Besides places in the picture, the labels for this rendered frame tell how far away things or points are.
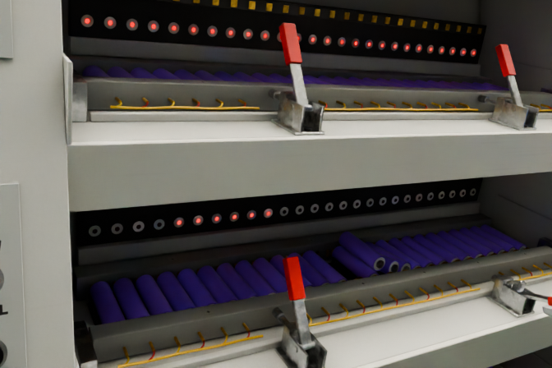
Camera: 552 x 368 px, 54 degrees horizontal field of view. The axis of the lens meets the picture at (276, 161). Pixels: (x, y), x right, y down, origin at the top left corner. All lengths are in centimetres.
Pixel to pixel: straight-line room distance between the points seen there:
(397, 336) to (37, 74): 38
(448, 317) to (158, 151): 35
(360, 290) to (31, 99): 35
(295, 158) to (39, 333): 21
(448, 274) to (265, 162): 29
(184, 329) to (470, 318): 29
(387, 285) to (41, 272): 34
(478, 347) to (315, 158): 27
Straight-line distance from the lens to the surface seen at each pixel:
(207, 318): 47
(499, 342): 61
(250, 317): 49
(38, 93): 35
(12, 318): 36
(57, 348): 37
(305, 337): 46
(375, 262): 59
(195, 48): 56
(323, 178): 43
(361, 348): 51
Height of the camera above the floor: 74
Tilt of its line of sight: 3 degrees down
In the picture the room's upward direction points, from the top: 1 degrees counter-clockwise
